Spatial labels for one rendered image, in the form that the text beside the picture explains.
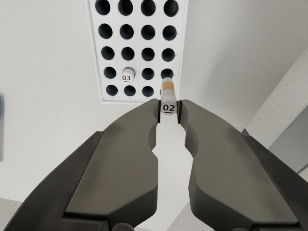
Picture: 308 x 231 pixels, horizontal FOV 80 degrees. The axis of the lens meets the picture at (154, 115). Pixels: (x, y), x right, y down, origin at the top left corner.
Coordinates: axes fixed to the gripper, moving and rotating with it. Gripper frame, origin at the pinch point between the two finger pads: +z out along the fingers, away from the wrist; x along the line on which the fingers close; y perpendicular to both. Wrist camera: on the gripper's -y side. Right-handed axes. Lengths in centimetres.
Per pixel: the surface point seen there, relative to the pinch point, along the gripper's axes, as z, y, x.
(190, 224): 86, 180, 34
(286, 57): 10.6, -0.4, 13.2
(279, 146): 1.9, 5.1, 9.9
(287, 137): 2.0, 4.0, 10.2
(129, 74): 5.7, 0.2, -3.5
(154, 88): 7.1, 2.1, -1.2
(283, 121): 87, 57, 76
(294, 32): 10.6, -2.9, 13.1
